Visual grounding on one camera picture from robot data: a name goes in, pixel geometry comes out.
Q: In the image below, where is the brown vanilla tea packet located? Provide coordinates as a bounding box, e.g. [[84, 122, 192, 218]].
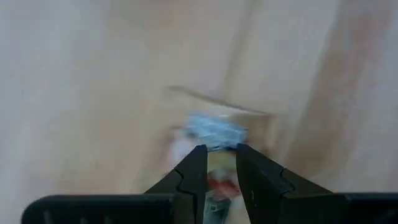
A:
[[164, 85, 274, 224]]

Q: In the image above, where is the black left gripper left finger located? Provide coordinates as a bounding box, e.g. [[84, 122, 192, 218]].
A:
[[21, 144, 208, 224]]

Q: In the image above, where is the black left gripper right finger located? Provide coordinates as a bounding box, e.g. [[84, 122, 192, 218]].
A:
[[236, 143, 398, 224]]

